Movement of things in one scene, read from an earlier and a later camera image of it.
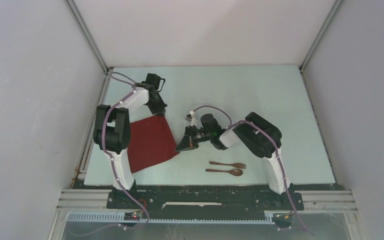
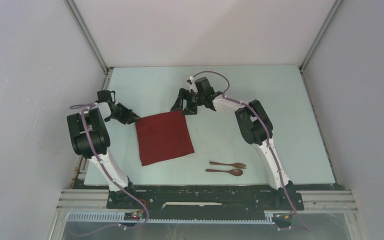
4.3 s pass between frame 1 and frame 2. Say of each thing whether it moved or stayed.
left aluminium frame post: stayed
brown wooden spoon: stayed
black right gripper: moved
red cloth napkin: moved
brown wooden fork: stayed
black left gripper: moved
